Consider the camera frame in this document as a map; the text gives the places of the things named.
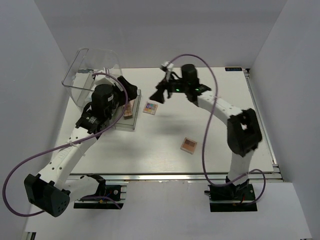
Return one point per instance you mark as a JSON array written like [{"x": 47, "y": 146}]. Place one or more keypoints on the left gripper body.
[{"x": 119, "y": 99}]

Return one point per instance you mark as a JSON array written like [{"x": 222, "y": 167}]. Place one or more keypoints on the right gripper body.
[{"x": 176, "y": 86}]

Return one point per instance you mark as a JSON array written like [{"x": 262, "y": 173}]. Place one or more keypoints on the pink makeup box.
[{"x": 132, "y": 102}]

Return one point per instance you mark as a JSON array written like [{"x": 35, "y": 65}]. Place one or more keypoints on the colourful eyeshadow palette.
[{"x": 150, "y": 108}]

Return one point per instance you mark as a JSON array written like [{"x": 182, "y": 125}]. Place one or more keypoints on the clear acrylic makeup organizer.
[{"x": 90, "y": 68}]

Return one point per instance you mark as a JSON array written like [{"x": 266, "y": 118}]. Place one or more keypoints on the long brown eyeshadow palette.
[{"x": 127, "y": 111}]

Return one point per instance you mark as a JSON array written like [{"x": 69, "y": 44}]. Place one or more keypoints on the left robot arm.
[{"x": 48, "y": 190}]

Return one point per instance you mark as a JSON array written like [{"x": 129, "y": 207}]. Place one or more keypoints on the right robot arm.
[{"x": 243, "y": 130}]

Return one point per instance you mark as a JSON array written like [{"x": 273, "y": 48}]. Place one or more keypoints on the brown quad eyeshadow palette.
[{"x": 188, "y": 145}]

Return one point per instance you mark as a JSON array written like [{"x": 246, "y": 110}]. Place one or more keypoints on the black blue table label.
[{"x": 233, "y": 69}]

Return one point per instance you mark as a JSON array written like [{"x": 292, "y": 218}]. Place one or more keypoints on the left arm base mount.
[{"x": 107, "y": 195}]

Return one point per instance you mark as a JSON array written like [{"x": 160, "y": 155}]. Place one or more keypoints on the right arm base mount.
[{"x": 223, "y": 201}]

